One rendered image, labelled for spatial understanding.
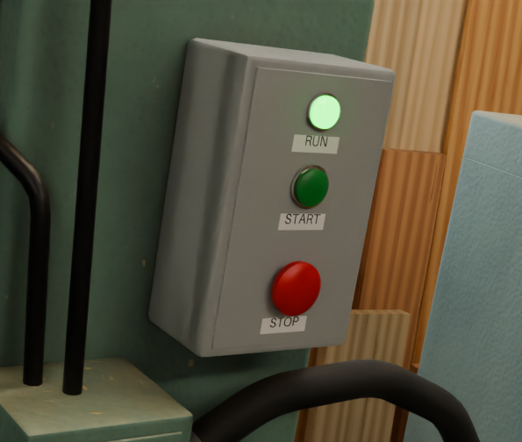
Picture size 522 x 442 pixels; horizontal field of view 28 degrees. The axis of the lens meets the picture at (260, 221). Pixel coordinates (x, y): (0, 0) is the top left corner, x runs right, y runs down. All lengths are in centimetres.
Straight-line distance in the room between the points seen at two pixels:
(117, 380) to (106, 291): 5
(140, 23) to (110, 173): 8
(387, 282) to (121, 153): 170
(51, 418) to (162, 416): 6
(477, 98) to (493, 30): 15
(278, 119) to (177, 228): 8
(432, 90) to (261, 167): 180
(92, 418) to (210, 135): 15
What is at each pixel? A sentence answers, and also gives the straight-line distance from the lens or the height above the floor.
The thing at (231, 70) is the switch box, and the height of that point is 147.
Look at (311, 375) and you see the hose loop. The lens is 63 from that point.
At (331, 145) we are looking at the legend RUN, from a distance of 55.
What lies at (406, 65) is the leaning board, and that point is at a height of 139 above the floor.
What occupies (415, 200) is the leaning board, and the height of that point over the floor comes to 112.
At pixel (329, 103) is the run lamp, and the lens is 54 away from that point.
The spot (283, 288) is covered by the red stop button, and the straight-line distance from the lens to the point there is 55.
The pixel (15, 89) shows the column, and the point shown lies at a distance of 53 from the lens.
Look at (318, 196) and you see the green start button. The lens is 55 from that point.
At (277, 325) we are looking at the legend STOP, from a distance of 57.
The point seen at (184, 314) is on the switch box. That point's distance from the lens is 56.
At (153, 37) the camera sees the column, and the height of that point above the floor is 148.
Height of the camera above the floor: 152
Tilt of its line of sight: 13 degrees down
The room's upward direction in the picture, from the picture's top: 10 degrees clockwise
